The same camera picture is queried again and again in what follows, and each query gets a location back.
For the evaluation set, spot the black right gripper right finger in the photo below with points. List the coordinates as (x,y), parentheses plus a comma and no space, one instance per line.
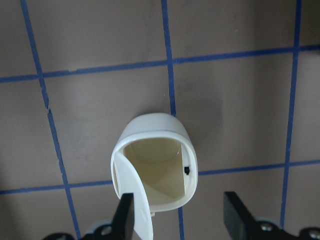
(238,220)

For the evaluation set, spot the cream white trash can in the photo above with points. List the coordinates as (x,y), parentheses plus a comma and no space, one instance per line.
(155,160)

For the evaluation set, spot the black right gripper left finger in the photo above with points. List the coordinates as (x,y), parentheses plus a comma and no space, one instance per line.
(124,218)

